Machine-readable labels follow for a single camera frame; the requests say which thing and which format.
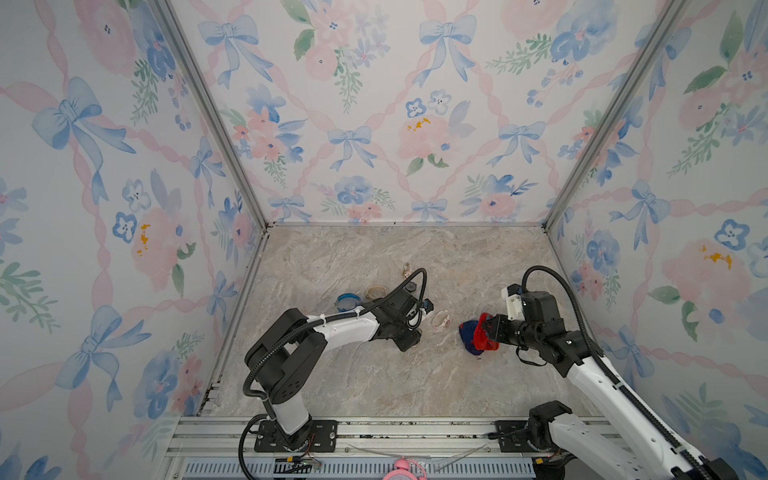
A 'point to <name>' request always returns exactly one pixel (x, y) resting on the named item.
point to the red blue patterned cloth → (474, 337)
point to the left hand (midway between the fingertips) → (416, 334)
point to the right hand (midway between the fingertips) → (486, 322)
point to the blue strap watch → (347, 301)
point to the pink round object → (402, 471)
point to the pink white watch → (441, 319)
